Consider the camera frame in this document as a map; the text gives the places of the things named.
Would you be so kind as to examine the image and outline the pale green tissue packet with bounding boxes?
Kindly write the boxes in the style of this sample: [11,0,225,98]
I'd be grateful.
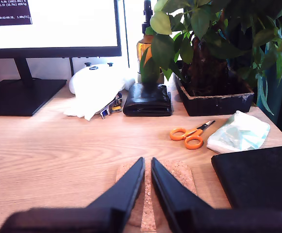
[206,110,271,154]

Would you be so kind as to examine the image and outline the orange handled scissors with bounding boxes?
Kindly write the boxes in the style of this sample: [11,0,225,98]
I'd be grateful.
[169,120,216,150]

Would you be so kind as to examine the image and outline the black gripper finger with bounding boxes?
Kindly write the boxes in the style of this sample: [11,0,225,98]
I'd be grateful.
[87,157,146,233]
[150,157,214,233]

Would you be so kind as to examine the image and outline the green leafy houseplant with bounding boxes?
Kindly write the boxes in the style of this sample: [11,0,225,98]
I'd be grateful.
[139,0,282,116]

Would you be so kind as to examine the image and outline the key bunch with coloured tags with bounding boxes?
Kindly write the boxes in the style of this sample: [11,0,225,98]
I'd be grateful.
[99,93,123,119]

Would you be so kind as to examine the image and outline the white game controller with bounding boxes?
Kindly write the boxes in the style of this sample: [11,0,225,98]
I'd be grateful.
[68,62,136,95]

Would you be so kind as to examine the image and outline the amber pump bottle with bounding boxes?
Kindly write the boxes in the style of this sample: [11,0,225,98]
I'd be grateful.
[136,0,161,83]

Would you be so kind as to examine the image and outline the square cork coaster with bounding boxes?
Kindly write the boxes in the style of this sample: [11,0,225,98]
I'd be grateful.
[115,159,198,233]

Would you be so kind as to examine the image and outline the black leather wallet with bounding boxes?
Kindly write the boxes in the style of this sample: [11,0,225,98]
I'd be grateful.
[122,83,173,117]

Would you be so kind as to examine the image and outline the black flat mat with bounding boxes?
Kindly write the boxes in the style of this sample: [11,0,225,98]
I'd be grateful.
[211,145,282,212]

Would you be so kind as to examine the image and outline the crumpled white plastic bag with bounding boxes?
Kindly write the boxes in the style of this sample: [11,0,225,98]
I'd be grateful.
[63,80,128,121]

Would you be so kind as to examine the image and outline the black rectangular plant pot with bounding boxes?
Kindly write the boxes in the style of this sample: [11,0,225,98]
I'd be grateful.
[173,72,255,117]

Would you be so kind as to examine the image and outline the black Huawei computer monitor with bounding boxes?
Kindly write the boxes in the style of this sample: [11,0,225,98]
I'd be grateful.
[0,0,122,117]

